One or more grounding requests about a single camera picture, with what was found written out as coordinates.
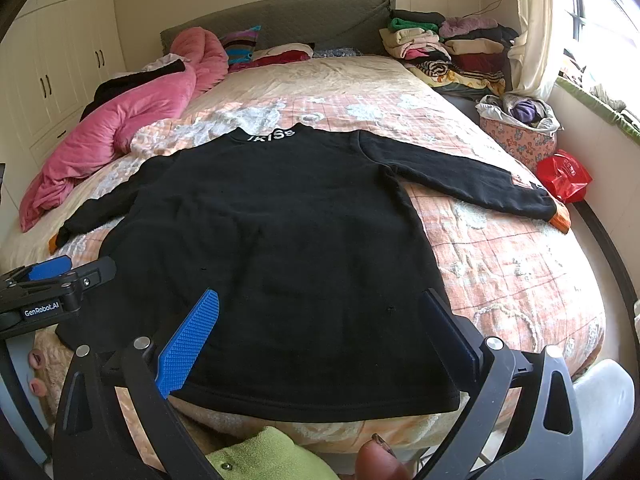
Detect green window sill cover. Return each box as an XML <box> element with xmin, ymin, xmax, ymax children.
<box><xmin>555</xmin><ymin>76</ymin><xmax>640</xmax><ymax>144</ymax></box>

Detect black sweater orange cuffs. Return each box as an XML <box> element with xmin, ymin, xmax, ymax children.
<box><xmin>56</xmin><ymin>124</ymin><xmax>558</xmax><ymax>422</ymax></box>

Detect person's right hand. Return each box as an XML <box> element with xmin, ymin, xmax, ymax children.
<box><xmin>355</xmin><ymin>434</ymin><xmax>412</xmax><ymax>480</ymax></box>

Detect cream built-in wardrobe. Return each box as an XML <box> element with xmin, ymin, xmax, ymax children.
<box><xmin>0</xmin><ymin>0</ymin><xmax>129</xmax><ymax>172</ymax></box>

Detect pink quilted duvet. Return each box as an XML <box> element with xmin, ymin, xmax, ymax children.
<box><xmin>18</xmin><ymin>27</ymin><xmax>229</xmax><ymax>232</ymax></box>

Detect floral basket with clothes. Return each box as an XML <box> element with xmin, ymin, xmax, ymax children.
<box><xmin>475</xmin><ymin>93</ymin><xmax>561</xmax><ymax>172</ymax></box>

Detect black garment on duvet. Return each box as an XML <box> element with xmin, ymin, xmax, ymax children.
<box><xmin>80</xmin><ymin>60</ymin><xmax>186</xmax><ymax>120</ymax></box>

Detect right pile folded clothes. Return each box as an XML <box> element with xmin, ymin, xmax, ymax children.
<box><xmin>438</xmin><ymin>16</ymin><xmax>518</xmax><ymax>96</ymax></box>

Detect red plastic bag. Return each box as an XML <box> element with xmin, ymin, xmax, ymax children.
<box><xmin>536</xmin><ymin>150</ymin><xmax>592</xmax><ymax>204</ymax></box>

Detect peach white floral bedspread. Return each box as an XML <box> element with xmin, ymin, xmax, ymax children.
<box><xmin>1</xmin><ymin>56</ymin><xmax>605</xmax><ymax>453</ymax></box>

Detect cream window curtain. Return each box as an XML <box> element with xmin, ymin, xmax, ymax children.
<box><xmin>508</xmin><ymin>0</ymin><xmax>564</xmax><ymax>101</ymax></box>

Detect red and white folded cloth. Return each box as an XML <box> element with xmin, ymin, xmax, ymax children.
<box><xmin>231</xmin><ymin>42</ymin><xmax>314</xmax><ymax>72</ymax></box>

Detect left pile folded clothes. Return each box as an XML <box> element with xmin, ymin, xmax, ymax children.
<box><xmin>378</xmin><ymin>10</ymin><xmax>452</xmax><ymax>87</ymax></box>

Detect grey padded headboard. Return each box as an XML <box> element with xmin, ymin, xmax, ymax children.
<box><xmin>160</xmin><ymin>0</ymin><xmax>396</xmax><ymax>55</ymax></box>

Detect striped colourful pillow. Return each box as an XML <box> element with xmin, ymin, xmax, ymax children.
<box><xmin>220</xmin><ymin>25</ymin><xmax>262</xmax><ymax>66</ymax></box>

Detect green garment sleeve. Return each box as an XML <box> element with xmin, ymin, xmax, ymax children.
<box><xmin>206</xmin><ymin>427</ymin><xmax>338</xmax><ymax>480</ymax></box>

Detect pile folded clothes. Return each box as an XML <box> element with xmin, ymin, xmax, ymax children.
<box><xmin>378</xmin><ymin>10</ymin><xmax>452</xmax><ymax>87</ymax></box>
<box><xmin>438</xmin><ymin>16</ymin><xmax>518</xmax><ymax>96</ymax></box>

